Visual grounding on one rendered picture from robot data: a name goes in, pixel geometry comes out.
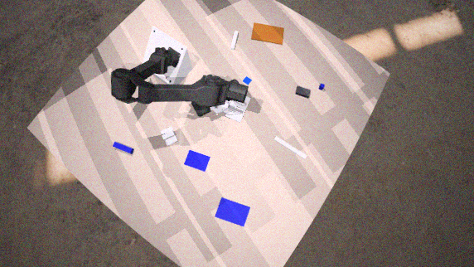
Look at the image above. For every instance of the orange flat rectangular plate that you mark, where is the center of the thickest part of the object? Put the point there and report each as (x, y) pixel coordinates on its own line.
(267, 33)

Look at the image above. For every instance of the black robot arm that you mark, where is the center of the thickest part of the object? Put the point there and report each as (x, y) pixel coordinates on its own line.
(209, 90)

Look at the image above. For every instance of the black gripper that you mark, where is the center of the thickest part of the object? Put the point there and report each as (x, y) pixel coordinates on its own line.
(201, 110)

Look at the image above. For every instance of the blue rectangular bar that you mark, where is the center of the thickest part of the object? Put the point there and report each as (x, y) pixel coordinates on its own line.
(123, 147)

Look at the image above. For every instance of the white flat bar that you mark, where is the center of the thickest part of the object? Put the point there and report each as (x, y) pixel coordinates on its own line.
(291, 148)

